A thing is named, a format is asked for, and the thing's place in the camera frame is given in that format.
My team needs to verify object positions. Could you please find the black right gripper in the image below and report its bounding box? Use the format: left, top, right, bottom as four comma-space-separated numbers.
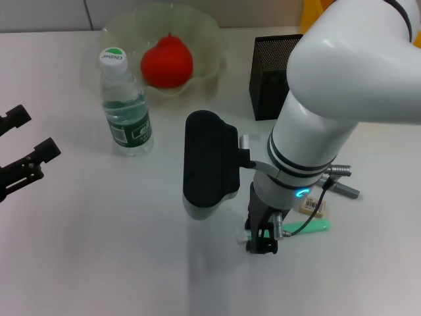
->
245, 182, 284, 255

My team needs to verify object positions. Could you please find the mint green pen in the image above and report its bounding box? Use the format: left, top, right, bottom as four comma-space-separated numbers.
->
235, 219, 332, 244

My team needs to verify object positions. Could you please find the beige eraser with barcode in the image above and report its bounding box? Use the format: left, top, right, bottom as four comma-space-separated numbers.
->
299, 196, 330, 217

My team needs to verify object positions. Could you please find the clear green-label water bottle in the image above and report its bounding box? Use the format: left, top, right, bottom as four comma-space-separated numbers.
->
98, 47, 155, 157

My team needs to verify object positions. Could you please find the grey glitter marker pen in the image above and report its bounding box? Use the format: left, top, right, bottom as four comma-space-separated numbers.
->
320, 174, 361, 199

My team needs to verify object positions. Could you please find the red-orange plush orange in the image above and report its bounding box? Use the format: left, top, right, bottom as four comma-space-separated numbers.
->
140, 32, 194, 89

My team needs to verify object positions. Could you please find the black mesh pen holder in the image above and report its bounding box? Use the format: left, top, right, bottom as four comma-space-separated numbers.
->
249, 34, 305, 122

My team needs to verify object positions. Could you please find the translucent green fruit bowl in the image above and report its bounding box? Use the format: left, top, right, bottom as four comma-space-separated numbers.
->
99, 3, 228, 108

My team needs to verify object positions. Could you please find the yellow plastic bin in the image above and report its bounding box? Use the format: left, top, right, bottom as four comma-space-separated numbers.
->
301, 0, 337, 31

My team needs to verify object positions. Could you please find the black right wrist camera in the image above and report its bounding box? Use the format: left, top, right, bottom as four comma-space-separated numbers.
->
182, 110, 280, 222

